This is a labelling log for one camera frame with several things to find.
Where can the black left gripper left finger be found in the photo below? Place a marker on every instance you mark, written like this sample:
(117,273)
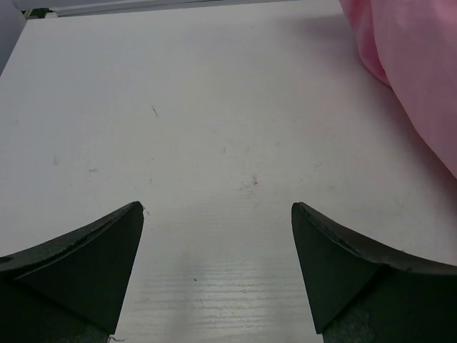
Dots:
(71,288)

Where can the pink pillowcase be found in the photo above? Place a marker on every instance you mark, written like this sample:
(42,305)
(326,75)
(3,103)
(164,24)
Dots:
(411,47)

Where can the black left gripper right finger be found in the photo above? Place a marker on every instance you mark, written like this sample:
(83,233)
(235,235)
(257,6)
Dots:
(360,290)

